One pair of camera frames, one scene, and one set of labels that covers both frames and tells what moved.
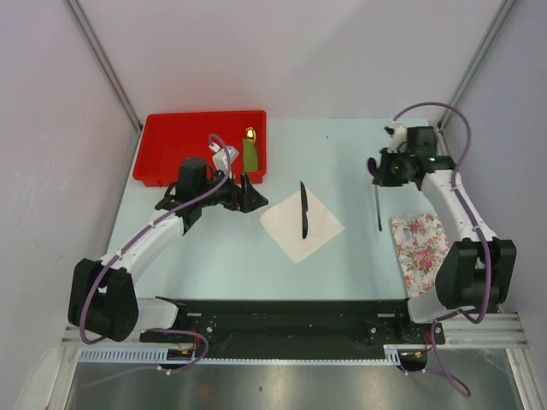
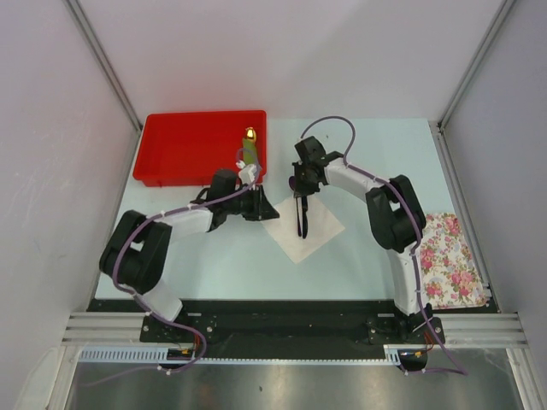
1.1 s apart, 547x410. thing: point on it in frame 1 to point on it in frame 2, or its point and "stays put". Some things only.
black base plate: (294, 329) stays put
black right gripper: (383, 178) to (301, 189)
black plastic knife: (304, 209) stays put
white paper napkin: (285, 225) stays put
